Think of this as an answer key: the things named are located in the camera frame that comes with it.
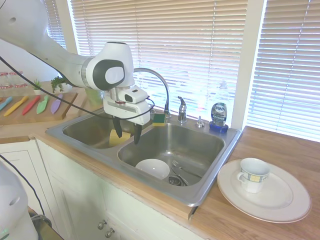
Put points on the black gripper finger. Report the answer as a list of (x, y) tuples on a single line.
[(137, 133), (118, 127)]

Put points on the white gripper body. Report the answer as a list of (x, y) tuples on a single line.
[(125, 111)]

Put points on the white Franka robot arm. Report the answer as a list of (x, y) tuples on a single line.
[(62, 57)]

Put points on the chrome gooseneck faucet spout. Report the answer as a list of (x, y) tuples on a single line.
[(162, 77)]

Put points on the plain yellow sponge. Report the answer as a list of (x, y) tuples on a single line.
[(113, 140)]

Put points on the green and yellow sponge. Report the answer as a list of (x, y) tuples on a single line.
[(159, 120)]

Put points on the pale green cup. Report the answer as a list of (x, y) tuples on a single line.
[(94, 96)]

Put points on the white ceramic bowl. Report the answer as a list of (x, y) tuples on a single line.
[(152, 168)]

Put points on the wooden cutting board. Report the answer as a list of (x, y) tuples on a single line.
[(65, 105)]

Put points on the steel sink drain strainer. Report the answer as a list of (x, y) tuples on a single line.
[(177, 181)]

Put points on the stainless steel double sink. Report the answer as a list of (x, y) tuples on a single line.
[(200, 140)]

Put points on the chrome sink sprayer cap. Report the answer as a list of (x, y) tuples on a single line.
[(199, 123)]

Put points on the purple plastic knife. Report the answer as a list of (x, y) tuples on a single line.
[(56, 105)]

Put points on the bushy potted green plant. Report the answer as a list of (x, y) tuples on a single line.
[(58, 82)]

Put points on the white kitchen cabinet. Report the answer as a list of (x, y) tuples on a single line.
[(75, 190)]

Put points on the green plastic knife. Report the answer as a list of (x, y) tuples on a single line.
[(42, 106)]

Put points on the blue Dawn dish soap bottle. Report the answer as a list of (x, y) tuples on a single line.
[(218, 112)]

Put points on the wide white window blind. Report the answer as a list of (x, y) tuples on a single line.
[(175, 37)]

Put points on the red plastic knife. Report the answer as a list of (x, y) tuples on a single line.
[(31, 105)]

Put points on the tiny potted green plant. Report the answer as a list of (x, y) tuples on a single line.
[(37, 86)]

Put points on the metal cabinet knob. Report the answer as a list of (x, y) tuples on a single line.
[(110, 232), (101, 224)]

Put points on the yellow plastic knife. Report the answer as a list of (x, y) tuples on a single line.
[(15, 106)]

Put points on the glass jar red checked lid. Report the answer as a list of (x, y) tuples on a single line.
[(5, 87), (20, 85)]

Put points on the narrow white window blind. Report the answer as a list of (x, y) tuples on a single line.
[(56, 22)]

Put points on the blue plastic knife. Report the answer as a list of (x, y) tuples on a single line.
[(5, 103)]

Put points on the white cup with checked band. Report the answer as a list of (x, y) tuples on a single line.
[(253, 178)]

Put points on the large white dinner plate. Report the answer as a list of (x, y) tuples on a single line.
[(275, 202)]

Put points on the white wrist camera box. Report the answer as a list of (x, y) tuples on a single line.
[(136, 95)]

